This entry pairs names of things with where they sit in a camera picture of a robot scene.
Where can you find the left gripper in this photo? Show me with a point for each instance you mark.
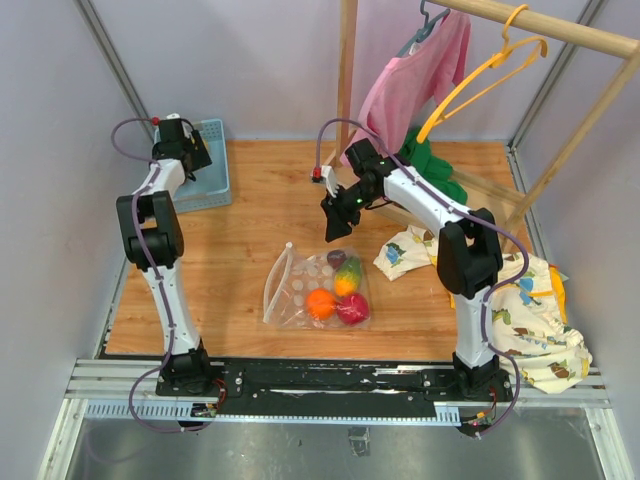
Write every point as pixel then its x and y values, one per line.
pixel 201 160

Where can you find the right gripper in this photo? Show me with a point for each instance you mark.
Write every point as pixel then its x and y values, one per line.
pixel 338 217

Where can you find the clear zip top bag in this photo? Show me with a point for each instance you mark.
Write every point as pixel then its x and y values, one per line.
pixel 292 277

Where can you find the orange round fake fruit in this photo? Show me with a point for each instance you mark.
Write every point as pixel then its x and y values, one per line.
pixel 320 304

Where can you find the red fake fruit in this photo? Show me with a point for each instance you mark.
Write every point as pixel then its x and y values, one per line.
pixel 353 309

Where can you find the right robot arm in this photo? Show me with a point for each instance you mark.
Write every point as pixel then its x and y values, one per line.
pixel 468 251

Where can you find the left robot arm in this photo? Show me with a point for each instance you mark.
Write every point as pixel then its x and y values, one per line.
pixel 153 242

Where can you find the small dark purple fake fruit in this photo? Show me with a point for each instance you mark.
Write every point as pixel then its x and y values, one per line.
pixel 336 258

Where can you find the light blue plastic basket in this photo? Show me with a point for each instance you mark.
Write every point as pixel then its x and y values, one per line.
pixel 210 186

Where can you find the green cloth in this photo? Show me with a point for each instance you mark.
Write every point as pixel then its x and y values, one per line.
pixel 438 172

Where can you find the pink shirt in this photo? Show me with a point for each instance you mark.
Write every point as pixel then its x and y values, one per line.
pixel 424 71

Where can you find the teal hanger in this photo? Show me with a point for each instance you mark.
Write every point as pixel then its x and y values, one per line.
pixel 425 30

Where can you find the wooden clothes rack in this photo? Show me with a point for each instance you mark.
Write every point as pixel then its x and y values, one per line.
pixel 383 26

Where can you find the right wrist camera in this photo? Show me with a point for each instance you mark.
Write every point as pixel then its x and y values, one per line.
pixel 325 175

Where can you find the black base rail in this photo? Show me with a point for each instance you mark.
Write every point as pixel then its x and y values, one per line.
pixel 328 389

